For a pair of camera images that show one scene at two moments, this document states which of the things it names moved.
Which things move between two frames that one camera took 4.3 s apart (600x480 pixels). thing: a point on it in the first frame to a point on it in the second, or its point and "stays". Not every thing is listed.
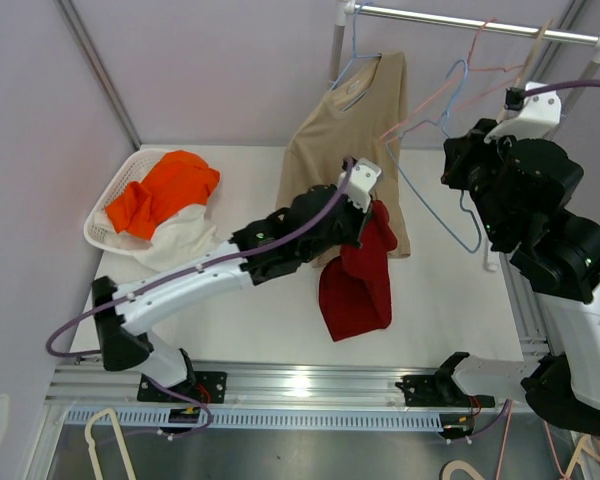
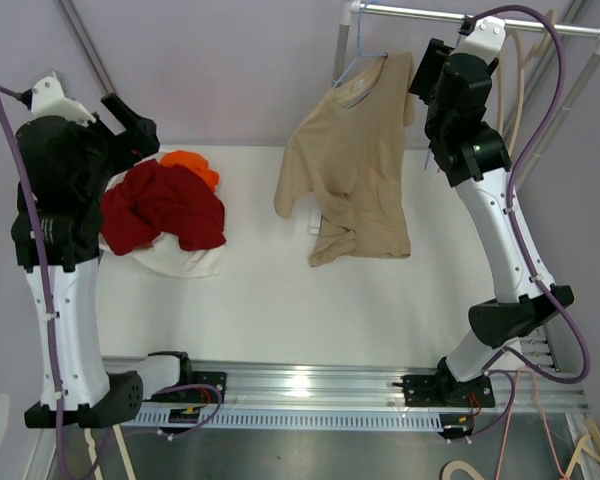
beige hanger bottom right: [599, 454] stays
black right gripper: [459, 149] to [429, 69]
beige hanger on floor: [121, 440] stays
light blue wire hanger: [387, 142] to [429, 153]
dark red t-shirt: [355, 289] to [152, 199]
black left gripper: [360, 217] to [138, 141]
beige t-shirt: [364, 116] stays
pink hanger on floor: [563, 476] stays
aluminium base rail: [322, 382] stays
